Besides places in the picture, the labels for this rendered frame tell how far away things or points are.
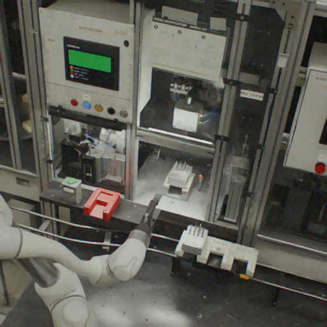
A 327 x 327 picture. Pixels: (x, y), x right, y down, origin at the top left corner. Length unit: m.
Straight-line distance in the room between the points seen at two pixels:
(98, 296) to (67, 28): 1.21
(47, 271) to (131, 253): 0.36
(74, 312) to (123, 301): 0.42
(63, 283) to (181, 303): 0.59
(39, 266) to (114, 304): 0.51
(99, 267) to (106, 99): 0.73
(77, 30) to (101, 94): 0.30
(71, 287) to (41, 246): 0.45
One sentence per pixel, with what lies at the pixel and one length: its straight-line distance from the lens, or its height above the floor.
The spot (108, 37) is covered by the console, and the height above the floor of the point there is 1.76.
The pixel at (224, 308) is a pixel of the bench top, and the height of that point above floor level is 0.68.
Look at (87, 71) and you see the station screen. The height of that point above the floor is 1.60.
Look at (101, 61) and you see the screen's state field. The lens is 2.10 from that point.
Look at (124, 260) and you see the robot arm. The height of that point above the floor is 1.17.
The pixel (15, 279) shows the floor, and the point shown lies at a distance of 3.40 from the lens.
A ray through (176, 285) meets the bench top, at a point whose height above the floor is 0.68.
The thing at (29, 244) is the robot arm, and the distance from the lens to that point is 1.68.
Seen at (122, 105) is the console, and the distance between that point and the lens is 2.19.
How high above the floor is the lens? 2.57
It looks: 37 degrees down
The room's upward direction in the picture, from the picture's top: 5 degrees clockwise
